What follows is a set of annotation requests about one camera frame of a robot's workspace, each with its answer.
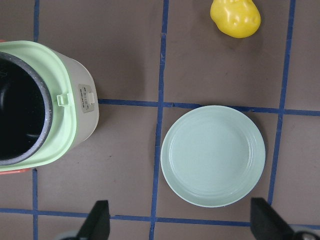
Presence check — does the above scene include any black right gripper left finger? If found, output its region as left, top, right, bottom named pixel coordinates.
left=75, top=200, right=111, bottom=240

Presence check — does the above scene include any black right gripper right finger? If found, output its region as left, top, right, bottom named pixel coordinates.
left=250, top=197, right=294, bottom=240

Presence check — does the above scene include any white rice cooker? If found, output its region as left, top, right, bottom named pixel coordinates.
left=0, top=40, right=99, bottom=175

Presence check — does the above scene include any light green plate near pepper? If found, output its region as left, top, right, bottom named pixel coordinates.
left=160, top=105, right=266, bottom=208

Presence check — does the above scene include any yellow bell pepper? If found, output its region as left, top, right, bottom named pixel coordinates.
left=210, top=0, right=261, bottom=39

